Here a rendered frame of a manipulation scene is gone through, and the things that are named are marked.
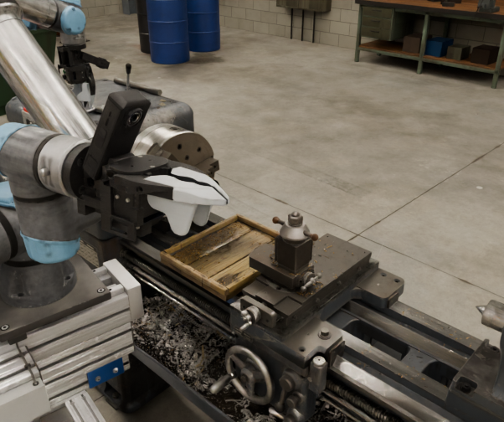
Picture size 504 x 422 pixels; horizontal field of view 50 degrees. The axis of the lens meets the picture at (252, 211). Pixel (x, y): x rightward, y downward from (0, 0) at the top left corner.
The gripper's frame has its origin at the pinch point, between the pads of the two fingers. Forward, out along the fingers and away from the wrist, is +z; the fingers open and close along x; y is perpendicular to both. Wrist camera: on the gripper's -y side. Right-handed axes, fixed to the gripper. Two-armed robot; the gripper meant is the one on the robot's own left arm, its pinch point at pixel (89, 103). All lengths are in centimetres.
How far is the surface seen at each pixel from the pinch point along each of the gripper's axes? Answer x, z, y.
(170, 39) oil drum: -466, 94, -409
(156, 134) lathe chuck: 25.9, 6.4, -7.4
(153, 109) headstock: 10.4, 4.0, -18.7
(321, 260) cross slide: 87, 32, -17
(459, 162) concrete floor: 0, 130, -344
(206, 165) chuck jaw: 35.3, 18.6, -20.1
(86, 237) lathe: 5.0, 45.5, 11.6
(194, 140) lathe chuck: 32.0, 9.9, -18.4
